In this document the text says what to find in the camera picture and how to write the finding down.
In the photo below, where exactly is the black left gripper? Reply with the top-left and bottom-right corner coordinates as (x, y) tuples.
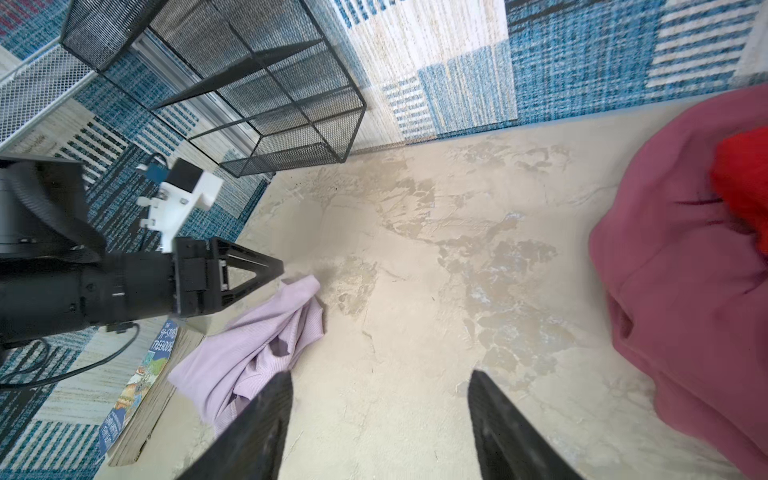
(77, 237), (284, 326)

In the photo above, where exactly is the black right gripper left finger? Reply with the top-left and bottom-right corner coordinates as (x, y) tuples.
(179, 372), (293, 480)

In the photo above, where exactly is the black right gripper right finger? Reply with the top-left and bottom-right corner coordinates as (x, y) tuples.
(467, 370), (582, 480)

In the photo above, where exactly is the lilac ribbed cloth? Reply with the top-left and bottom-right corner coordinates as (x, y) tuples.
(168, 275), (325, 435)

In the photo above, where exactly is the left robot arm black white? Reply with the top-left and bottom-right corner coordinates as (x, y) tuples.
(1, 155), (284, 350)

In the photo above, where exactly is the mauve pink cloth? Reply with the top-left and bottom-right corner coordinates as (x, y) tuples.
(588, 85), (767, 479)

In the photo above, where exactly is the red fuzzy cloth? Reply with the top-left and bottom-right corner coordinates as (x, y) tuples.
(710, 127), (767, 255)

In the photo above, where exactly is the blue illustrated book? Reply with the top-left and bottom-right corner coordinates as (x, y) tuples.
(98, 320), (178, 456)

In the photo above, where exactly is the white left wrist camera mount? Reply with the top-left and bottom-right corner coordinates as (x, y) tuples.
(136, 154), (224, 253)

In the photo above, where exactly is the black wire mesh shelf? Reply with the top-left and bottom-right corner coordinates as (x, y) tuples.
(61, 1), (367, 177)

